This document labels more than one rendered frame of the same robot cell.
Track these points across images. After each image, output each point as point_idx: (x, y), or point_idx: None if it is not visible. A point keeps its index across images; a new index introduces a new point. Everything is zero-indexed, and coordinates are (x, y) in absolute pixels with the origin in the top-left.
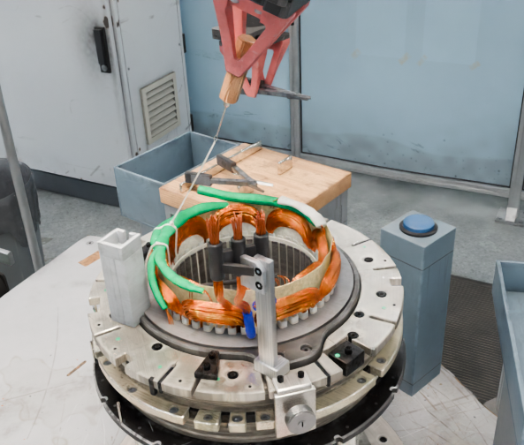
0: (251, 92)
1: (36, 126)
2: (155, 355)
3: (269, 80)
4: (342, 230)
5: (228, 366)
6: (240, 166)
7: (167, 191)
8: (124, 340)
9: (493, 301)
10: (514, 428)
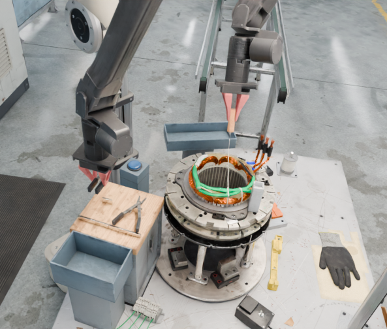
0: (107, 181)
1: None
2: (265, 196)
3: (96, 175)
4: (177, 168)
5: (260, 180)
6: (104, 222)
7: (139, 245)
8: (264, 205)
9: (173, 151)
10: (227, 147)
